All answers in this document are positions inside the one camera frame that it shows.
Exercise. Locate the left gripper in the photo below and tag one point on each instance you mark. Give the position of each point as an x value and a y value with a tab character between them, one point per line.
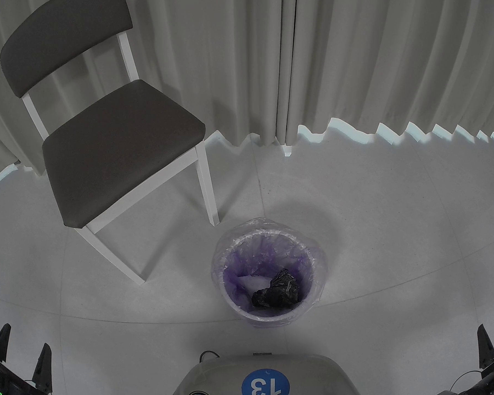
4	381

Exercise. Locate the black plastic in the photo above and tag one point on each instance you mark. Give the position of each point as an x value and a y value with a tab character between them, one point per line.
278	290

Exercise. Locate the purple plastic bag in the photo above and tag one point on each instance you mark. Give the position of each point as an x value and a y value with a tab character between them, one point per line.
238	257

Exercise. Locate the white paper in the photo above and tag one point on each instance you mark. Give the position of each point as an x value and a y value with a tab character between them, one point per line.
249	282

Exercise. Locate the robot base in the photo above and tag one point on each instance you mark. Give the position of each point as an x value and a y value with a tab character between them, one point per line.
218	375

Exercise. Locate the white trash bin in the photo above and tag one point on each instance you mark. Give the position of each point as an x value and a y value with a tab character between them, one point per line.
267	316

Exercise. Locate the white curtain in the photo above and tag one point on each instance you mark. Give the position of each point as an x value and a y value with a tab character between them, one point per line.
395	35
210	35

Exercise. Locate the white chair dark grey seat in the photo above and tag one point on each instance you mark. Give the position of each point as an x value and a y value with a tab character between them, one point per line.
66	19

